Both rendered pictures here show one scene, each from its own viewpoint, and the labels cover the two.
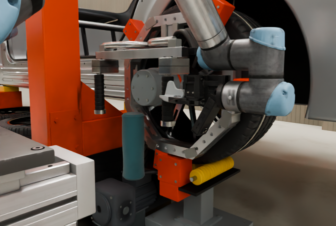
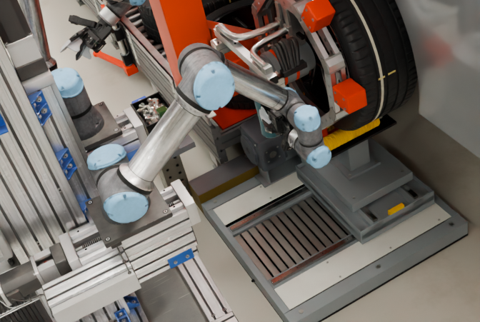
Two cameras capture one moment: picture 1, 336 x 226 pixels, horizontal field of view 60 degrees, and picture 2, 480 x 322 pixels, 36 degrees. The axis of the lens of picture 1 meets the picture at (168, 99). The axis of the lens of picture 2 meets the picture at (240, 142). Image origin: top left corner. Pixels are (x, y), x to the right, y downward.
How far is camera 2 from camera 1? 194 cm
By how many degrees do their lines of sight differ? 43
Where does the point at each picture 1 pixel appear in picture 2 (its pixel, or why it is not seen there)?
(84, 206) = (193, 220)
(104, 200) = (250, 146)
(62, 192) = (181, 218)
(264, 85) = (303, 150)
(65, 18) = not seen: outside the picture
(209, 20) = (265, 101)
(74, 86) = (203, 40)
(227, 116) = (333, 113)
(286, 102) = (315, 164)
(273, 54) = (306, 134)
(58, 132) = not seen: hidden behind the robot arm
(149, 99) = not seen: hidden behind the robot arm
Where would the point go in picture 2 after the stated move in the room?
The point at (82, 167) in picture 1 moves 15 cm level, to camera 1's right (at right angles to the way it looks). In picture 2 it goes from (188, 206) to (232, 213)
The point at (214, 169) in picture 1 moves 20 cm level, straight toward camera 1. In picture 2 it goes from (346, 136) to (324, 170)
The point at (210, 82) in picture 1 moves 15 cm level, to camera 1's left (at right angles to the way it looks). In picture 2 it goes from (283, 124) to (241, 121)
